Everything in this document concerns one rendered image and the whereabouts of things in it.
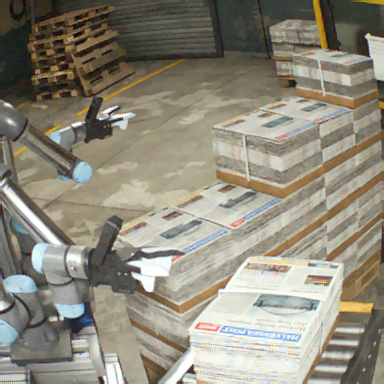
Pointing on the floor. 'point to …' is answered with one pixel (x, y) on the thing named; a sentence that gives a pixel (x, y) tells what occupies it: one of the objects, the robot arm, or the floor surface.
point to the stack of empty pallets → (58, 81)
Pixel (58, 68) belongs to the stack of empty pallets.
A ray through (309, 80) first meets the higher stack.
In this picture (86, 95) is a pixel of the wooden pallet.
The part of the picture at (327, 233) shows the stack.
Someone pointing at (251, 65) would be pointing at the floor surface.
